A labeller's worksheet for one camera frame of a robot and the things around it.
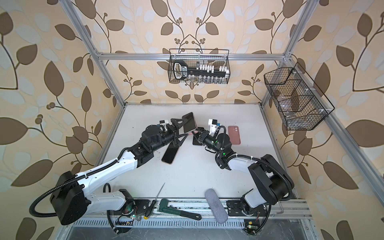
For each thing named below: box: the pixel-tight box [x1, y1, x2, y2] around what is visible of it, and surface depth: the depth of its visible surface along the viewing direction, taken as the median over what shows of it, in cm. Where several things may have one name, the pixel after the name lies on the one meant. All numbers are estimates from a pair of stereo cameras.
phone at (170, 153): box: [161, 142, 180, 165], surface depth 95 cm
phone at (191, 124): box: [182, 112, 199, 133], surface depth 82 cm
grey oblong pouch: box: [204, 188, 228, 224], surface depth 74 cm
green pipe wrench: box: [157, 198, 202, 221], surface depth 75 cm
